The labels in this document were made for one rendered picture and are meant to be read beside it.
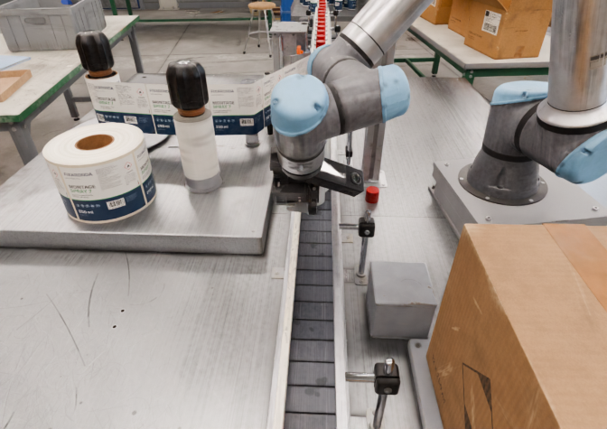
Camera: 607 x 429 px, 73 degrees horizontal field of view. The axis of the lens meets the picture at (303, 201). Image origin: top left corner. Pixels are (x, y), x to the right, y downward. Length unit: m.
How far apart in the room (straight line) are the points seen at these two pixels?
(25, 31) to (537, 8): 2.72
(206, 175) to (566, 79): 0.73
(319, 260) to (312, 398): 0.27
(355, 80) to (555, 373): 0.39
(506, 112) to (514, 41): 1.70
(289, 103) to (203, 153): 0.47
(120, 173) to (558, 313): 0.79
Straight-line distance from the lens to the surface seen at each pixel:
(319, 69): 0.68
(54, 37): 2.79
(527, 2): 2.56
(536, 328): 0.44
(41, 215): 1.08
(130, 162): 0.93
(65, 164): 0.93
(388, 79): 0.58
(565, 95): 0.79
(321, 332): 0.68
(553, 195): 1.04
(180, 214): 0.95
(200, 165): 0.97
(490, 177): 0.97
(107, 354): 0.79
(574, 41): 0.75
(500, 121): 0.93
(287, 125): 0.53
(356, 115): 0.56
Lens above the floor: 1.43
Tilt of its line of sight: 35 degrees down
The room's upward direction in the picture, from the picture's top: straight up
